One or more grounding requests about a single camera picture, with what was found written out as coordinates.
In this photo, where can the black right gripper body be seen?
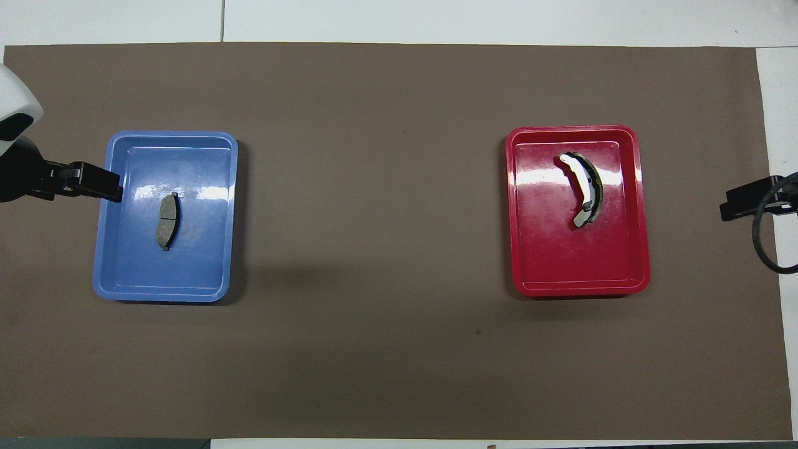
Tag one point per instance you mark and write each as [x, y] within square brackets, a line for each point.
[788, 196]

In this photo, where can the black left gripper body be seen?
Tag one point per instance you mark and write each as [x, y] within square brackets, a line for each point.
[25, 174]

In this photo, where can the small grey brake pad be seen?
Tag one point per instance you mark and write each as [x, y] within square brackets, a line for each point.
[167, 221]

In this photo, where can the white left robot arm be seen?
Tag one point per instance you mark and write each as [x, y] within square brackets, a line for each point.
[15, 93]

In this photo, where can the blue plastic tray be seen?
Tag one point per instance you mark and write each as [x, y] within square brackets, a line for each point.
[199, 262]

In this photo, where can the red plastic tray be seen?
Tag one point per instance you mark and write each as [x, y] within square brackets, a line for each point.
[561, 262]

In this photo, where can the brown table mat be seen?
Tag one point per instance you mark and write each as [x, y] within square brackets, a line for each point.
[374, 187]

